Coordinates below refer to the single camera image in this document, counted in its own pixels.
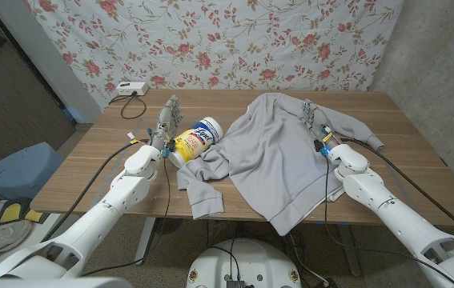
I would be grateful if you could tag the grey table leg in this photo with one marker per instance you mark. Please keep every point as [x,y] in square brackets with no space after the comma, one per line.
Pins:
[348,248]

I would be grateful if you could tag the light grey sweatshirt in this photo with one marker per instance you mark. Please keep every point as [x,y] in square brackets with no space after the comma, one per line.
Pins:
[270,160]

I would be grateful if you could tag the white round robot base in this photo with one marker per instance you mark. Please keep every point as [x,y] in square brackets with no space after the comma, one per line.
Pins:
[246,260]

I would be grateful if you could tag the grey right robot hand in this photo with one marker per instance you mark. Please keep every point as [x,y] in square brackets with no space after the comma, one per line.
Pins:
[318,122]

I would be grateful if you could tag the white power adapter box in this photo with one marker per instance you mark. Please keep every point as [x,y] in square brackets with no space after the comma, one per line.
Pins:
[130,88]

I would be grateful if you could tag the white table leg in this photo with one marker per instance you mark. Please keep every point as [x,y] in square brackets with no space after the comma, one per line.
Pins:
[145,240]

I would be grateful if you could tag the floral print backdrop cloth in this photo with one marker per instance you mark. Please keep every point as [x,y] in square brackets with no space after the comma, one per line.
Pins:
[230,40]

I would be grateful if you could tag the yellow black floor pad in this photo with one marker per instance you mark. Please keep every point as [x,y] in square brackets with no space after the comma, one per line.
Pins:
[10,212]

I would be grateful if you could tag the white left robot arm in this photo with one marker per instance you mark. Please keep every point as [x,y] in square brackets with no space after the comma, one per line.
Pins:
[90,224]

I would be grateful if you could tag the yellow white wipes canister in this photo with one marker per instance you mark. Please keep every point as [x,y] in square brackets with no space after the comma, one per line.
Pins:
[194,142]

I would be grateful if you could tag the grey sneaker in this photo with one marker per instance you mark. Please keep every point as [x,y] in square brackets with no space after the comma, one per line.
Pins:
[2,236]

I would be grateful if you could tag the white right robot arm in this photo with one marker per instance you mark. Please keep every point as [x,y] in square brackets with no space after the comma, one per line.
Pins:
[390,212]

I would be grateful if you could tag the white robot chest rim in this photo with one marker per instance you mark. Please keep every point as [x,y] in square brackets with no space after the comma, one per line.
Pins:
[50,283]

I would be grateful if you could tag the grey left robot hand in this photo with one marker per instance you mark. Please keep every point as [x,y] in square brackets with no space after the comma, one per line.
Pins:
[166,128]

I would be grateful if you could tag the white floor board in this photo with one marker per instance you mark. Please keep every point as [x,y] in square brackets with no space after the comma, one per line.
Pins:
[44,230]

